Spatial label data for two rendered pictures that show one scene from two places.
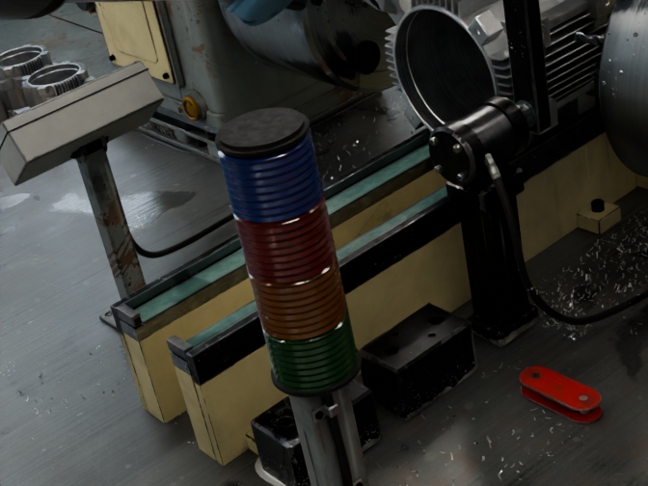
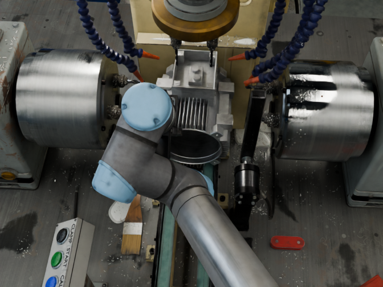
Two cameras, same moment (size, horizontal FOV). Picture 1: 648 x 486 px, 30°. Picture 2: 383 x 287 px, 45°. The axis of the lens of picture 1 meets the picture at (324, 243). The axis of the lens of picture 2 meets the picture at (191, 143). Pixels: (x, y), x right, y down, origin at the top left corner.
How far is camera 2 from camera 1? 98 cm
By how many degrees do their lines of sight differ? 45
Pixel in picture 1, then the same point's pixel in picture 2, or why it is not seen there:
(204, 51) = (17, 154)
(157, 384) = not seen: outside the picture
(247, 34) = (51, 144)
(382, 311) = not seen: hidden behind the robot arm
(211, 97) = (21, 168)
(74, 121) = (80, 270)
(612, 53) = (290, 137)
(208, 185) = (36, 204)
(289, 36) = (88, 144)
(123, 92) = (83, 238)
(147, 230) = (37, 247)
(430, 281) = not seen: hidden behind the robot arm
